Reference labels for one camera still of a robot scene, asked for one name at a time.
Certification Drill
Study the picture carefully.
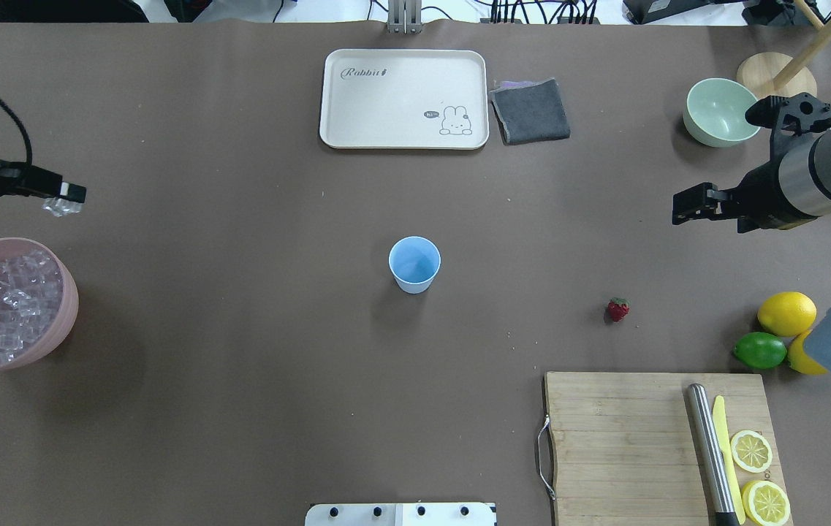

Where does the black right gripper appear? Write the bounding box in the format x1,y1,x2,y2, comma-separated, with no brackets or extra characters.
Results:
672,94,831,233

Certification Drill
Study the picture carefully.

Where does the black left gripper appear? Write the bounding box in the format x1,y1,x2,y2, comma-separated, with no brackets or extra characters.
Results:
0,162,87,204

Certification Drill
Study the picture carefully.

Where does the clear ice cube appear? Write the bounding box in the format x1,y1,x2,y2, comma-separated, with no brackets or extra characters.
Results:
43,197,83,217

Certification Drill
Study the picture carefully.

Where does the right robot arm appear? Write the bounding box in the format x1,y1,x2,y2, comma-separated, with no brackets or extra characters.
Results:
672,93,831,372

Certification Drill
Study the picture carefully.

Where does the wooden cup tree stand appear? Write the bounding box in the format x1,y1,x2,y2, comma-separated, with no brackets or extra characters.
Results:
735,1,831,99

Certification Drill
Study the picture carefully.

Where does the pile of ice cubes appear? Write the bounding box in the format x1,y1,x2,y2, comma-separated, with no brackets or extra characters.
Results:
0,250,64,366

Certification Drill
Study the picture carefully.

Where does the light blue cup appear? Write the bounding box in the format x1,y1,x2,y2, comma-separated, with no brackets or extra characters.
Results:
388,236,441,295

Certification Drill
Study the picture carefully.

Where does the mint green bowl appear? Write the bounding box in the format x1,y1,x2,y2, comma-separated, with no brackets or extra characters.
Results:
683,79,760,148

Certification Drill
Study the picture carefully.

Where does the pink bowl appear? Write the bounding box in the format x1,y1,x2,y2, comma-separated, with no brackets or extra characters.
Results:
0,237,79,370

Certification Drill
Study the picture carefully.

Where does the red strawberry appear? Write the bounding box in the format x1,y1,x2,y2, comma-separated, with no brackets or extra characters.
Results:
606,297,630,323

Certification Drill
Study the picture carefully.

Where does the yellow lemon rear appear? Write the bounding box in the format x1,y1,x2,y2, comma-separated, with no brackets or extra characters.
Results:
756,291,817,338

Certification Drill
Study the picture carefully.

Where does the yellow lemon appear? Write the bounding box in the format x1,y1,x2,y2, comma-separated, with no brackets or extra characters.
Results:
756,291,817,338
786,329,829,376

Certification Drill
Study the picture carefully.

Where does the green lime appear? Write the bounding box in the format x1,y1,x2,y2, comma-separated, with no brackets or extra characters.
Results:
732,332,787,370

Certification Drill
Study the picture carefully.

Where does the yellow lemon front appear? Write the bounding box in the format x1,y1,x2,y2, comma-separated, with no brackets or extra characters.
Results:
786,329,829,376

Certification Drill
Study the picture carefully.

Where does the grey folded cloth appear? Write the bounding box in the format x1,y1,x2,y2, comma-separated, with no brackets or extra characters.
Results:
488,79,570,145

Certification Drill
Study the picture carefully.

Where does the lemon slice left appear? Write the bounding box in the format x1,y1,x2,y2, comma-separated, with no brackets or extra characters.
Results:
729,430,774,473

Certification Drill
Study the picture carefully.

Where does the lemon slice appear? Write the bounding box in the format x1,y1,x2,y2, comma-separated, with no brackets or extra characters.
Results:
729,430,774,473
740,480,792,525

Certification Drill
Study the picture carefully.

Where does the wooden cutting board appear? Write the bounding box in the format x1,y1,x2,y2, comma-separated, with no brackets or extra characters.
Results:
543,372,778,525

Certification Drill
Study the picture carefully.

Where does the beige rabbit tray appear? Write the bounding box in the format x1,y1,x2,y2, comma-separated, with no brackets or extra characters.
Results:
319,49,490,150

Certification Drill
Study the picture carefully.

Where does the lemon slice right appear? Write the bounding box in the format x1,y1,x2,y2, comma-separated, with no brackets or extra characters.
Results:
740,480,792,525

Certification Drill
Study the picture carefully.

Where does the black handled metal muddler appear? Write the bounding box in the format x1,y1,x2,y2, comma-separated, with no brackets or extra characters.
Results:
686,383,740,525

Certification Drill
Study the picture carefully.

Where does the aluminium frame post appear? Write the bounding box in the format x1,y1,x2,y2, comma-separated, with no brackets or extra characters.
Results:
386,0,424,34

